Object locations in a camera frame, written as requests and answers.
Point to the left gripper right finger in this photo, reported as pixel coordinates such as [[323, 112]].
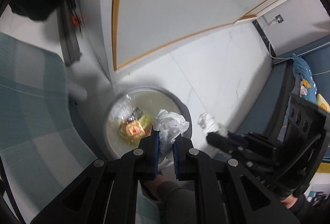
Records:
[[181, 148]]

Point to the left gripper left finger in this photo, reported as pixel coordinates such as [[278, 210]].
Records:
[[148, 163]]

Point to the white tissue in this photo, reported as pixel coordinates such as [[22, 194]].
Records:
[[169, 125], [209, 124]]

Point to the brown heart snack packet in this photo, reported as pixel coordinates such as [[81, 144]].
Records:
[[132, 131]]

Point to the round clear trash bin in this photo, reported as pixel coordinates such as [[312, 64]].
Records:
[[139, 103]]

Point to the person's right hand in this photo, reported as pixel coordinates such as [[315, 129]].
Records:
[[289, 201]]

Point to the dark blue sofa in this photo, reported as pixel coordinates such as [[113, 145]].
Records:
[[269, 114]]

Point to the blue patterned cushion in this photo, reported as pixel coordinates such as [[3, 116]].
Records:
[[302, 72]]

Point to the checkered teal tablecloth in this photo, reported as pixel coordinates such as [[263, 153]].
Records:
[[51, 174]]

